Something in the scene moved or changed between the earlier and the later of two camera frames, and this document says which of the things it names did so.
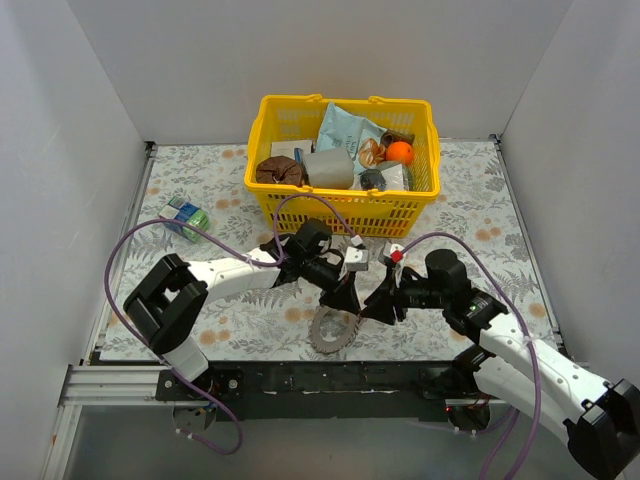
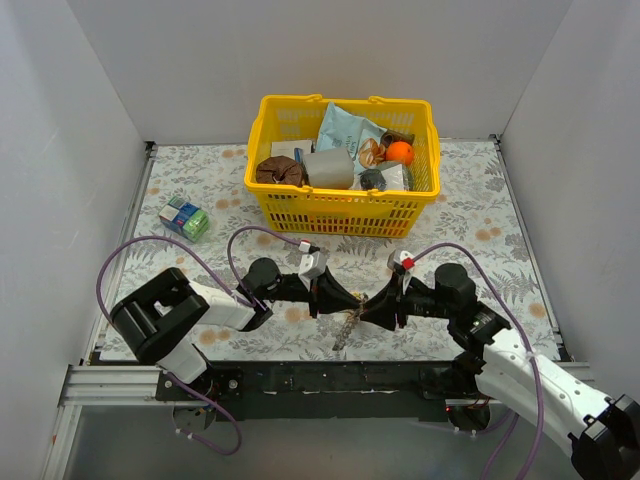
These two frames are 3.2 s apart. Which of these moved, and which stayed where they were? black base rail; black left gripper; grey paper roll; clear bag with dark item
Moved: black left gripper
Stayed: clear bag with dark item; black base rail; grey paper roll
